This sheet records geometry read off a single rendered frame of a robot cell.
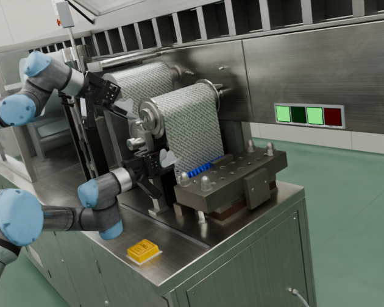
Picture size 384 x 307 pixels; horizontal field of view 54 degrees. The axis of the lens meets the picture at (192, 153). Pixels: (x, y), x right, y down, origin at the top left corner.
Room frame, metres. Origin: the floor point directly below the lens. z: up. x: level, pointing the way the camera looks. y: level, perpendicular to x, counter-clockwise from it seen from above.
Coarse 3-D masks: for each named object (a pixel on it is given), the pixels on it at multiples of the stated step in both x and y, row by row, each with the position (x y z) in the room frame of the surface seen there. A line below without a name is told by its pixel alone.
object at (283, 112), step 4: (280, 108) 1.22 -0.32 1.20; (284, 108) 1.21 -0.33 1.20; (288, 108) 1.19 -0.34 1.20; (280, 112) 1.22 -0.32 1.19; (284, 112) 1.21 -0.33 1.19; (288, 112) 1.19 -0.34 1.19; (280, 116) 1.22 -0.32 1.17; (284, 116) 1.21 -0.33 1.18; (288, 116) 1.20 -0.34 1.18; (280, 120) 1.22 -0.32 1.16; (284, 120) 1.21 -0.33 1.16; (288, 120) 1.20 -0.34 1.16
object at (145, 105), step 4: (212, 92) 1.37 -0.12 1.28; (144, 104) 1.27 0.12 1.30; (148, 104) 1.25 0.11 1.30; (140, 108) 1.29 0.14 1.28; (152, 108) 1.23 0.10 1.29; (156, 112) 1.22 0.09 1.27; (156, 116) 1.22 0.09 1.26; (156, 120) 1.23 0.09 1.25; (160, 124) 1.22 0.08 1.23; (156, 128) 1.24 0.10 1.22; (152, 132) 1.26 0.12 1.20; (156, 132) 1.24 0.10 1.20
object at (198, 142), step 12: (204, 120) 1.32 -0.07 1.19; (216, 120) 1.35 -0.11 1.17; (168, 132) 1.22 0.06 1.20; (180, 132) 1.25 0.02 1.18; (192, 132) 1.28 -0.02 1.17; (204, 132) 1.31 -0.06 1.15; (216, 132) 1.35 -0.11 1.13; (168, 144) 1.22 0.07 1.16; (180, 144) 1.25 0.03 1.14; (192, 144) 1.27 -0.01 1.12; (204, 144) 1.31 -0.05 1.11; (216, 144) 1.34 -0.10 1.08; (180, 156) 1.24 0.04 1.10; (192, 156) 1.27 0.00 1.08; (204, 156) 1.30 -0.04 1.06; (216, 156) 1.33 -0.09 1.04; (180, 168) 1.23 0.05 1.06; (192, 168) 1.26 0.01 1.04
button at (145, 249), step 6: (144, 240) 1.04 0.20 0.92; (132, 246) 1.02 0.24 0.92; (138, 246) 1.01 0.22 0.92; (144, 246) 1.00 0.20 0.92; (150, 246) 0.99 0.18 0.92; (156, 246) 0.99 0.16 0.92; (132, 252) 0.98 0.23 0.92; (138, 252) 0.97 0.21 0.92; (144, 252) 0.97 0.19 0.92; (150, 252) 0.97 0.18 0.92; (156, 252) 0.98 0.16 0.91; (138, 258) 0.95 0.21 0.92; (144, 258) 0.96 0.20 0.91
